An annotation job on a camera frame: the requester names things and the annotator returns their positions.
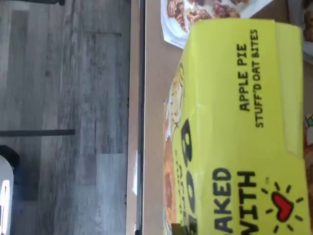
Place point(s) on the white granola bag red label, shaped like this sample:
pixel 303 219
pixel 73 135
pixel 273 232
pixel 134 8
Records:
pixel 185 22

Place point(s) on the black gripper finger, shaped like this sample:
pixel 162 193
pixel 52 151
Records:
pixel 176 229

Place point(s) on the yellow-green apple pie box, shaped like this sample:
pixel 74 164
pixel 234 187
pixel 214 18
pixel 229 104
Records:
pixel 239 122

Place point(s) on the brown shelf board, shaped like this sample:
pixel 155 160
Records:
pixel 155 98
pixel 133 73

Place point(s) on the black metal shelf rail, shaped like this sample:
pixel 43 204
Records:
pixel 141 98

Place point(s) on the black and white rounded base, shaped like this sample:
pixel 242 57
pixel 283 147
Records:
pixel 7 186

